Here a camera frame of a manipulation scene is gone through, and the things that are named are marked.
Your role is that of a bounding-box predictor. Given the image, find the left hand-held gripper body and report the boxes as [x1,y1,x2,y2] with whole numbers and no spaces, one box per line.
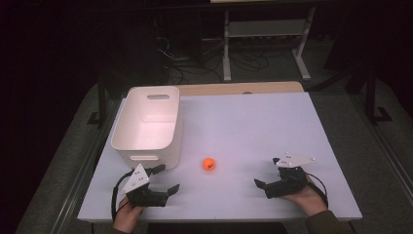
[121,163,169,208]

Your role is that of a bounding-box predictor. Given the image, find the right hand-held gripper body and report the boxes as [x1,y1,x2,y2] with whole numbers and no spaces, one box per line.
[265,151,317,200]

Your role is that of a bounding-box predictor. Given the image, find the white plastic bin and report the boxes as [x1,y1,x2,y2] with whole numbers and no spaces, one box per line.
[110,85,184,171]

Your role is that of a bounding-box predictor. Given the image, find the orange table tennis ball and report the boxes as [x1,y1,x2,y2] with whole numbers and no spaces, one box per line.
[202,157,217,172]

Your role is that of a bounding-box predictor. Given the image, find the person's right hand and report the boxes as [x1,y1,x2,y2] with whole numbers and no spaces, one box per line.
[281,175,328,217]

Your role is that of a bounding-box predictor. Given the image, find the person's left hand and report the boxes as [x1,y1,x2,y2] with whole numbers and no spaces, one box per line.
[112,196,144,234]

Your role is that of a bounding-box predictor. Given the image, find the black metal stand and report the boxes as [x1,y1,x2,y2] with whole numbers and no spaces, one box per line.
[311,62,394,125]
[87,73,109,129]

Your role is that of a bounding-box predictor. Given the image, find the wooden table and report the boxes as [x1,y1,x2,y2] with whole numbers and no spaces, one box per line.
[176,81,305,98]

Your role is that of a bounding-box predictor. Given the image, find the white metal stand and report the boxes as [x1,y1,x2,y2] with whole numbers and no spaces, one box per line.
[221,6,317,83]

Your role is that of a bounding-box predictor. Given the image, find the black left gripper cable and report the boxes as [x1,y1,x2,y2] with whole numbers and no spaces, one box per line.
[110,170,134,223]

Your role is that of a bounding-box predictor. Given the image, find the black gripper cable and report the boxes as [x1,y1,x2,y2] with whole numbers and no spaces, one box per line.
[306,180,329,209]
[110,170,134,223]

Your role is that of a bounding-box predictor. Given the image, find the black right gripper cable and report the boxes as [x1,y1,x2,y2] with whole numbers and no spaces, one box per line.
[306,180,329,209]

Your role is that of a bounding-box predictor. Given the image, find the black floor cables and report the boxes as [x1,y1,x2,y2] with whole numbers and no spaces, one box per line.
[155,19,271,84]

